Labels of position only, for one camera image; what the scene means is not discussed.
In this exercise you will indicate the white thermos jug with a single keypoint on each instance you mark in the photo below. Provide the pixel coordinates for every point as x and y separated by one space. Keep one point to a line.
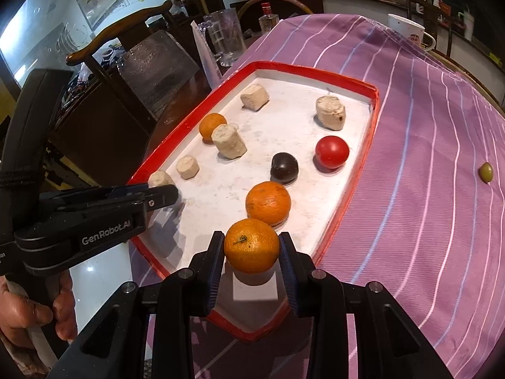
468 21

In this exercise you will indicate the orange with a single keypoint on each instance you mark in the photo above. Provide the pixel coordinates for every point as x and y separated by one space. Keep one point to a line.
251 246
208 125
269 202

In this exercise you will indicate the beige root chunk far-left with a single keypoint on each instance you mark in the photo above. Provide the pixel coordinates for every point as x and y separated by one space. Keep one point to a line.
254 97

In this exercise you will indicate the beige cut root piece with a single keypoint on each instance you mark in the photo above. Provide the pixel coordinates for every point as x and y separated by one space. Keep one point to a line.
159 178

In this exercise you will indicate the purple striped tablecloth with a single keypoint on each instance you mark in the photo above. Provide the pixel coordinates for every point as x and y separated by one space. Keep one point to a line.
421 221

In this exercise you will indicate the clear liquor bottle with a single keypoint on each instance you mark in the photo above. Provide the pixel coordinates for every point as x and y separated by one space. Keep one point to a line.
268 20

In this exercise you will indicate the beige root chunk far-right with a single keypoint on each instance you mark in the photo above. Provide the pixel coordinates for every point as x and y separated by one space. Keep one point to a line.
331 112

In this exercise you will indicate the white mug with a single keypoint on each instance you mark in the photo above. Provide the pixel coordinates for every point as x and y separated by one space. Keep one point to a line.
412 31

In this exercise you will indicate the green grape fruit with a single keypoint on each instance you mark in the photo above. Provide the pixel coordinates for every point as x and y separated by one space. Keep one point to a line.
486 172

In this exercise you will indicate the red rimmed white tray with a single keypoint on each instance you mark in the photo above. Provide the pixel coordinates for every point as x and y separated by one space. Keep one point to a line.
215 198

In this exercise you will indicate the small beige root chunk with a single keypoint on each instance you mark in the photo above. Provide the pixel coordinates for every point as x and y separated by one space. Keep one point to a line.
187 167

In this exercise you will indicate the wooden chair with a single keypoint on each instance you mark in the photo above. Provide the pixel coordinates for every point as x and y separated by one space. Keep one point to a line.
143 60

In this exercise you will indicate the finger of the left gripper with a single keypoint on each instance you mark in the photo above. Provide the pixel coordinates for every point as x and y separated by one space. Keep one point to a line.
155 197

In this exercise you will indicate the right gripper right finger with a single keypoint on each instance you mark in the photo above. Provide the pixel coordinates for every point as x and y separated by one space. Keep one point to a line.
303 282

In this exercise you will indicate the glass pitcher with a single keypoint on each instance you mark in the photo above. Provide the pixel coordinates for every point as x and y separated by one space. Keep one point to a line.
224 29

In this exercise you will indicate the red tomato in tray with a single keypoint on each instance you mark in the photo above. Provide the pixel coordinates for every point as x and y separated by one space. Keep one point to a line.
332 152

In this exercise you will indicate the dark plum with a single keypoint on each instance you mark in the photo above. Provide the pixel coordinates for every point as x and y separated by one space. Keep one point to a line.
284 168

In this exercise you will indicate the beige root chunk centre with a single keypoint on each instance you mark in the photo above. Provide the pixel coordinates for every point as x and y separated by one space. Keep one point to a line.
228 141

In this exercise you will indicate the person left hand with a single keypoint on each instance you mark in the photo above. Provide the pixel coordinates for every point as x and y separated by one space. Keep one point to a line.
18 313

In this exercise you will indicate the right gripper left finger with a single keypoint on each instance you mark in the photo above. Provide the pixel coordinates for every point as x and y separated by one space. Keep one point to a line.
207 267

